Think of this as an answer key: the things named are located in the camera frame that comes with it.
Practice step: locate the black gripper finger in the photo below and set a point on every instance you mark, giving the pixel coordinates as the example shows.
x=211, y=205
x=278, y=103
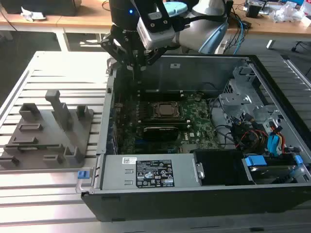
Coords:
x=151, y=56
x=116, y=47

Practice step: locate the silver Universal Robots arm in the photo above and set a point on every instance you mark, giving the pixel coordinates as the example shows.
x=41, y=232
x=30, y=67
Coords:
x=194, y=31

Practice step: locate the wooden desk with white legs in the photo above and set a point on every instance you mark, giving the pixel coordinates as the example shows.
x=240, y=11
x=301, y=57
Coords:
x=73, y=21

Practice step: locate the silver CPU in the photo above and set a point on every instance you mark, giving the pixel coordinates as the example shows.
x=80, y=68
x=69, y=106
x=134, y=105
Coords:
x=167, y=110

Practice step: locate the black graphics card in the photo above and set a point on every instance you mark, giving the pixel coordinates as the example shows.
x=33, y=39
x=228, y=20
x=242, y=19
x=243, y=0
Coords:
x=160, y=133

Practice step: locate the green motherboard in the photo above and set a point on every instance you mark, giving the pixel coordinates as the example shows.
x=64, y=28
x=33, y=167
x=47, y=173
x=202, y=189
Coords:
x=196, y=121

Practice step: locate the black box on desk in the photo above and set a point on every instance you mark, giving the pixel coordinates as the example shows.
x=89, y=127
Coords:
x=43, y=6

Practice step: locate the crumpled white paper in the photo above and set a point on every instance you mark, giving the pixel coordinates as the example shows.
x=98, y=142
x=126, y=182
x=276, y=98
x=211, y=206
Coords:
x=31, y=14

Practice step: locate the silver metal drive cage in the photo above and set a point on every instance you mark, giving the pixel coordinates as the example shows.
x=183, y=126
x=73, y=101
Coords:
x=233, y=102

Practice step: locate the grey plastic parts rack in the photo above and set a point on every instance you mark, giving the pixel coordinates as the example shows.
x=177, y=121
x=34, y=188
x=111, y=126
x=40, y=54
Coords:
x=48, y=136

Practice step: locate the small black desk device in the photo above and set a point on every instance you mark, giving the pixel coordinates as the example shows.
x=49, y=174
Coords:
x=253, y=10

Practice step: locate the wooden desk with clutter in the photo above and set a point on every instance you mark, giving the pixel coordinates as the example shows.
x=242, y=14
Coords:
x=267, y=28

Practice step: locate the silver power supply unit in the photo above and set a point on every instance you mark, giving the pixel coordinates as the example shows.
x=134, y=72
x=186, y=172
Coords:
x=116, y=172

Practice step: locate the black plastic shroud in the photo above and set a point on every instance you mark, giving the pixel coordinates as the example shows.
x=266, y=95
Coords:
x=218, y=167

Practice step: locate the blue case latch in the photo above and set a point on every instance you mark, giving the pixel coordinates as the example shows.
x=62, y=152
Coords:
x=82, y=174

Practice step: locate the crumpled clear plastic bag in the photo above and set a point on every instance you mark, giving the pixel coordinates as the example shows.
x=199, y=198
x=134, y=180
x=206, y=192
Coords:
x=286, y=12

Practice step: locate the blue disk carrier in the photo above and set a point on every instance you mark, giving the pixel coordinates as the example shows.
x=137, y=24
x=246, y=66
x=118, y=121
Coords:
x=255, y=161

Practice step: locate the black open PC case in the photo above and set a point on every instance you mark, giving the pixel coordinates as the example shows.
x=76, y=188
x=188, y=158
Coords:
x=170, y=204

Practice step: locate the silver hard disk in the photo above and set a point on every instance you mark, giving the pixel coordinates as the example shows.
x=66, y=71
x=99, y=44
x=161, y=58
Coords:
x=269, y=171

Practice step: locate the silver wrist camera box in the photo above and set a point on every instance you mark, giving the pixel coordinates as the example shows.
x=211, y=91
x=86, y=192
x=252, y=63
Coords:
x=158, y=34

